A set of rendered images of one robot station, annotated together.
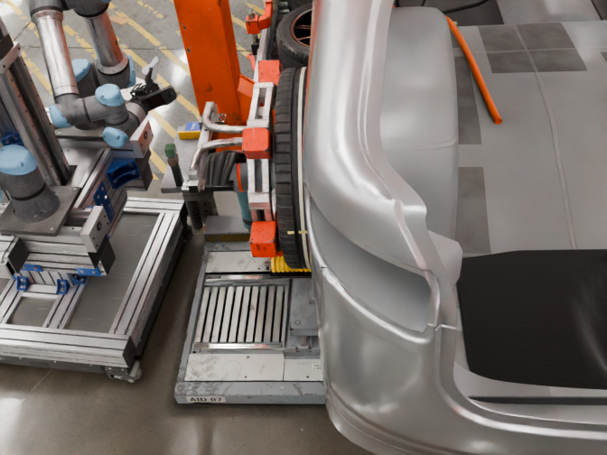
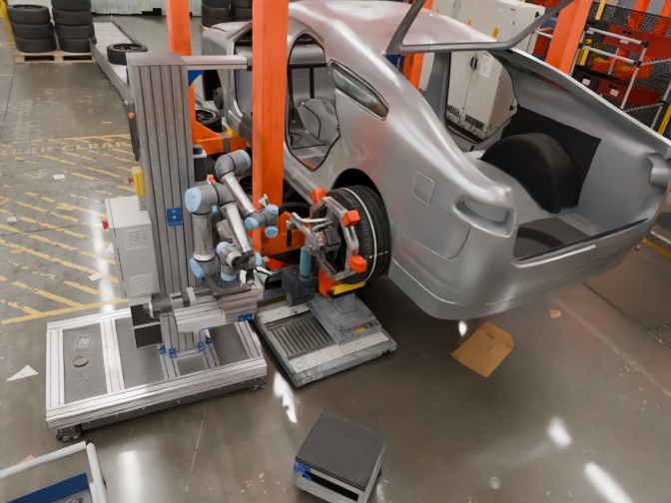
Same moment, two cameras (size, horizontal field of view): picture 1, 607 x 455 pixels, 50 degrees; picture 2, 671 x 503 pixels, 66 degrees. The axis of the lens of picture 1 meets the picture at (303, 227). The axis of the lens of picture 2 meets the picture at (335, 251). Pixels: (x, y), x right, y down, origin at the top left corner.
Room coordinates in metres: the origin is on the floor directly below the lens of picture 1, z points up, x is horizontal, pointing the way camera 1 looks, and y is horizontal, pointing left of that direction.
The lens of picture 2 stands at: (-0.59, 2.00, 2.68)
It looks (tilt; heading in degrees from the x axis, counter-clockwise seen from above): 33 degrees down; 319
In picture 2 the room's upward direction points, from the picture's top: 6 degrees clockwise
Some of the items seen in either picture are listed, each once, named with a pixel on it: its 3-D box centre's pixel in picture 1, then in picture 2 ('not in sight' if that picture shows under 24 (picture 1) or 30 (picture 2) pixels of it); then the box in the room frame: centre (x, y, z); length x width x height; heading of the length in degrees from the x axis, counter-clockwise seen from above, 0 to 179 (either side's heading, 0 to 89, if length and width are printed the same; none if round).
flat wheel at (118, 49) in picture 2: not in sight; (128, 54); (8.80, -0.97, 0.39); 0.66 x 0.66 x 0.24
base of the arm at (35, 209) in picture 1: (32, 196); (227, 273); (1.65, 0.88, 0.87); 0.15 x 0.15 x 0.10
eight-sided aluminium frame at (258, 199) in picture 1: (270, 170); (332, 240); (1.67, 0.09, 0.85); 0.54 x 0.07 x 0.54; 173
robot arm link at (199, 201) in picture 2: not in sight; (203, 233); (1.65, 1.01, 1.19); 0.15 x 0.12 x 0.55; 91
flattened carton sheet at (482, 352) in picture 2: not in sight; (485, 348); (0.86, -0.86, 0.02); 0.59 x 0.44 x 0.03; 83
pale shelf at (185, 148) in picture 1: (189, 157); not in sight; (2.31, 0.48, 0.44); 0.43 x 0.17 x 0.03; 173
